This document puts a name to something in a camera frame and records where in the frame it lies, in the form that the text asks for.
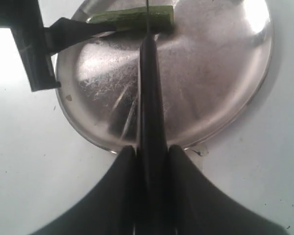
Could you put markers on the green cucumber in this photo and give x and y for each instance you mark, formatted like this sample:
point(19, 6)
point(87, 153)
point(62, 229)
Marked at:
point(159, 17)

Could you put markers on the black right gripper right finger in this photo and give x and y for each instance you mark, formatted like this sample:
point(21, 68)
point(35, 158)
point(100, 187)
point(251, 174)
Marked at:
point(203, 209)

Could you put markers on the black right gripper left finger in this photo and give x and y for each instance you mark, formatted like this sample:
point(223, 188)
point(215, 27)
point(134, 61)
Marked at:
point(107, 209)

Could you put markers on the round stainless steel plate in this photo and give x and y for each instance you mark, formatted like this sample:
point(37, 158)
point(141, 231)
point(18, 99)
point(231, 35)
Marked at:
point(211, 66)

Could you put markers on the black knife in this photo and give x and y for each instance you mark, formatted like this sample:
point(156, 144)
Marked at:
point(152, 145)

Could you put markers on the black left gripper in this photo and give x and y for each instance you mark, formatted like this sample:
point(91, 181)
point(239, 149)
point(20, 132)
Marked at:
point(36, 44)

